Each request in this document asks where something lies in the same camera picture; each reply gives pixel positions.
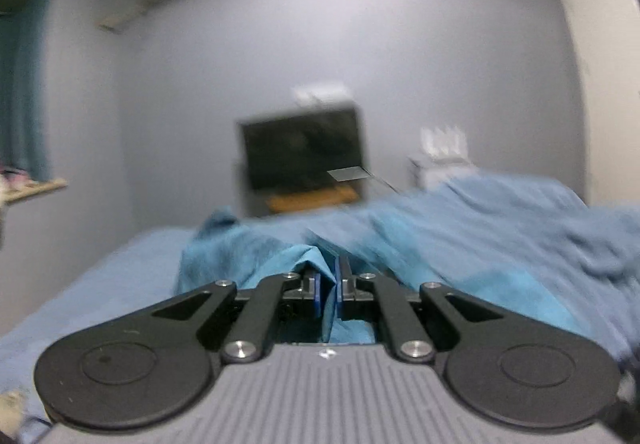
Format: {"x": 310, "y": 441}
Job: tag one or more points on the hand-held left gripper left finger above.
{"x": 313, "y": 295}

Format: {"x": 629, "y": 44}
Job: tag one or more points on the light blue blanket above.
{"x": 100, "y": 284}

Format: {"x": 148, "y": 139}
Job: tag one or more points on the white power strip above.
{"x": 320, "y": 93}

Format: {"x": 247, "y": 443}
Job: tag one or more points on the white router with antennas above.
{"x": 444, "y": 143}

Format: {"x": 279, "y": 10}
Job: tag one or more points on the wooden window sill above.
{"x": 37, "y": 188}

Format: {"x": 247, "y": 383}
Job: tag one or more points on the white shelf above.
{"x": 435, "y": 171}

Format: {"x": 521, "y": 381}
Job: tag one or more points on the teal garment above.
{"x": 280, "y": 254}

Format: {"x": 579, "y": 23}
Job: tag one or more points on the wooden television stand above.
{"x": 310, "y": 198}

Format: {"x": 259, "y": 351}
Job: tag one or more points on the teal curtain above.
{"x": 25, "y": 88}

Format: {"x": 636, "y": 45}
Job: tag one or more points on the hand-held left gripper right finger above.
{"x": 343, "y": 285}

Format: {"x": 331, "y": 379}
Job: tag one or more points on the black television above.
{"x": 300, "y": 148}

